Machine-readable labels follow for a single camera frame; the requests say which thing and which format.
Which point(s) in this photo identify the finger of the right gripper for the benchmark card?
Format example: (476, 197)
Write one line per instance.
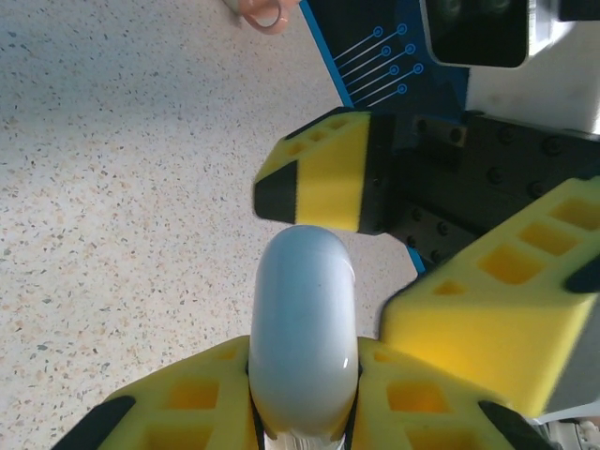
(469, 337)
(328, 187)

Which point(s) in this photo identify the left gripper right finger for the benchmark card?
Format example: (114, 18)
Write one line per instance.
(370, 422)

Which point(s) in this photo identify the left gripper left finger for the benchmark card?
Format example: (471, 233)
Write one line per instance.
(225, 375)

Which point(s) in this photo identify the white earbud charging case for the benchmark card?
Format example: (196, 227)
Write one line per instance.
(302, 304)

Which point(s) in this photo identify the orange ceramic cup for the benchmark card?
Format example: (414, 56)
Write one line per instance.
(262, 21)

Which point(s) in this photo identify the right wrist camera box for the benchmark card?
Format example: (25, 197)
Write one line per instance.
(473, 37)

